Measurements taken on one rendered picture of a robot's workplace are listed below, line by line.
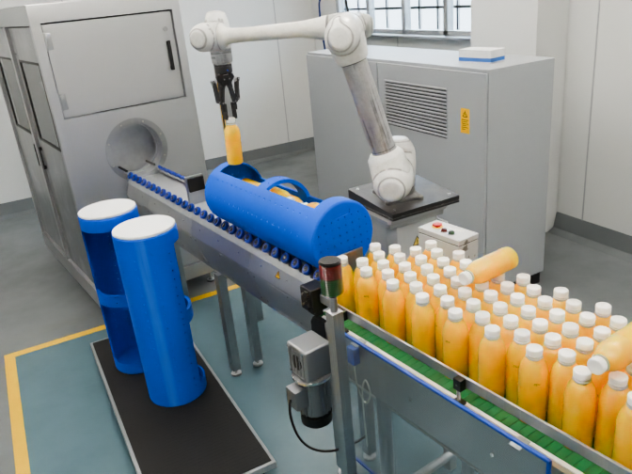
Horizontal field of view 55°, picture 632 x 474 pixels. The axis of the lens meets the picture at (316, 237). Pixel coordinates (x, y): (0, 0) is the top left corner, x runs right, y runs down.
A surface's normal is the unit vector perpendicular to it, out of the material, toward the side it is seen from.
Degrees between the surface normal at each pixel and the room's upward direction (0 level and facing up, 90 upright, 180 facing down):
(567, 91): 90
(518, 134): 90
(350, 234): 90
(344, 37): 88
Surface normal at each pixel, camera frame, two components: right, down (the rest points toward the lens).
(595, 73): -0.88, 0.26
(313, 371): 0.58, 0.26
